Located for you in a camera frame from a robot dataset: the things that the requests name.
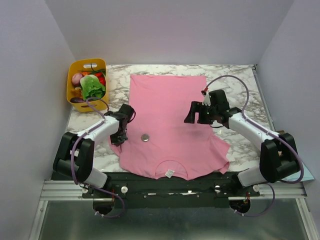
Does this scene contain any pink t-shirt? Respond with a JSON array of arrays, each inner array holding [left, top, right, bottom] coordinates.
[[111, 74, 230, 180]]

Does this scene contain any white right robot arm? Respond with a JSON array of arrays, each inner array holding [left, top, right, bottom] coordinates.
[[184, 89, 304, 196]]

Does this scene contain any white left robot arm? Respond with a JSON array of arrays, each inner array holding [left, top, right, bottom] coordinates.
[[53, 104, 136, 198]]

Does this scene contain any green toy lettuce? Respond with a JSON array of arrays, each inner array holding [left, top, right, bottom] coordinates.
[[80, 74, 106, 100]]

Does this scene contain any red toy pepper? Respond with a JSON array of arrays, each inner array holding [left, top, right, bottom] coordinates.
[[94, 71, 106, 86]]

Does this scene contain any purple toy eggplant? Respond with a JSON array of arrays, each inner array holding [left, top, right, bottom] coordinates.
[[70, 97, 86, 104]]

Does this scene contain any purple toy onion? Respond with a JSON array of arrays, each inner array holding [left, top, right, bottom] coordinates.
[[71, 73, 83, 87]]

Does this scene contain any yellow plastic basket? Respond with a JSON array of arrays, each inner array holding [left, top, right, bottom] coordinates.
[[66, 58, 109, 113]]

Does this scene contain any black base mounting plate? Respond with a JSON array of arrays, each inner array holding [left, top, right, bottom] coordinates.
[[51, 171, 262, 210]]

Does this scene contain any blue snack bag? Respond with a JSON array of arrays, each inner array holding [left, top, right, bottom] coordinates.
[[274, 129, 316, 182]]

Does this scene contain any aluminium frame rail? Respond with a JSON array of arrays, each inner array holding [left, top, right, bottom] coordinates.
[[40, 180, 307, 201]]

